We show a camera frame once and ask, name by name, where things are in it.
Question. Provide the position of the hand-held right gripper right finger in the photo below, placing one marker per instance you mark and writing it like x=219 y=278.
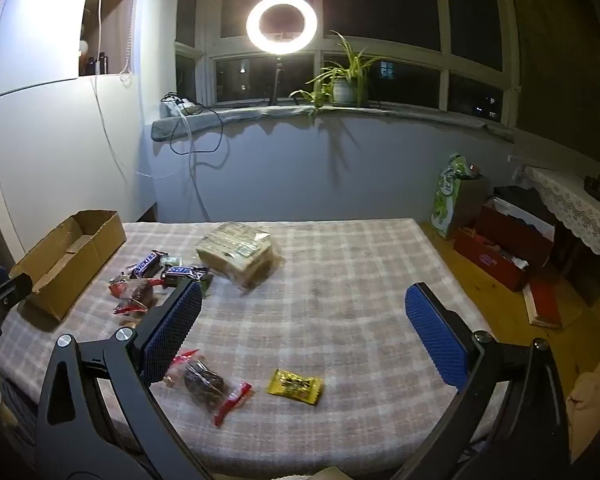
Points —
x=437 y=335

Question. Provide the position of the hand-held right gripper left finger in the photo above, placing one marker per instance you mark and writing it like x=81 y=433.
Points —
x=175 y=330

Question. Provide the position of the brown cardboard box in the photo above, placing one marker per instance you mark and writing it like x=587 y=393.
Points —
x=55 y=270

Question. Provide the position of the red-ended clear date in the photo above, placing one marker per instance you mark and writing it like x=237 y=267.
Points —
x=205 y=385
x=140 y=290
x=130 y=306

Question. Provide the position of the green candy packet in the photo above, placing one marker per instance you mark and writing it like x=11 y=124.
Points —
x=206 y=287

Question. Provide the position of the brown chocolate bar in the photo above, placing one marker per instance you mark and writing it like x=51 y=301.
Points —
x=182 y=274
x=147 y=263

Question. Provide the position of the clear green candy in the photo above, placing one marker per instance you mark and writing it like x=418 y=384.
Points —
x=171 y=260

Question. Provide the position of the bagged sliced bread loaf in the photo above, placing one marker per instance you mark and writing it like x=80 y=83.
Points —
x=235 y=255

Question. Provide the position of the yellow snack packet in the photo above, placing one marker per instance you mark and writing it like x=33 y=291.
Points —
x=295 y=386

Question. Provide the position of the red cardboard box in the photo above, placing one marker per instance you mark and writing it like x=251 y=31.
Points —
x=490 y=260
x=520 y=240

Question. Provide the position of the green printed bag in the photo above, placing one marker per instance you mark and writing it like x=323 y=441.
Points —
x=447 y=200

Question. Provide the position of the plain brown carton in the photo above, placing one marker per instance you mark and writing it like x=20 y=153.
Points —
x=475 y=200

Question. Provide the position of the white wardrobe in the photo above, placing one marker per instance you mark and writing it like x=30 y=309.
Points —
x=55 y=135

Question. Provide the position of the pink cloth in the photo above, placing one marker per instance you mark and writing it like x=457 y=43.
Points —
x=595 y=400

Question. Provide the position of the white lace tablecloth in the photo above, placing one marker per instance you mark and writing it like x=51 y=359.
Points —
x=575 y=200

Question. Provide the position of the white power strip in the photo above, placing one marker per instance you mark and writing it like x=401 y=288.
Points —
x=180 y=106

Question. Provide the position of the dark bottle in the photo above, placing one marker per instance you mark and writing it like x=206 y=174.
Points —
x=101 y=62

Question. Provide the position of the potted spider plant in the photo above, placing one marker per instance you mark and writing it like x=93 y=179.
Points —
x=342 y=85

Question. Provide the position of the white window frame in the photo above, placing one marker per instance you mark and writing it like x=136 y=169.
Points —
x=445 y=62

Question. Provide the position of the wooden wall shelf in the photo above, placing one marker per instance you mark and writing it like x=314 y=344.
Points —
x=117 y=20

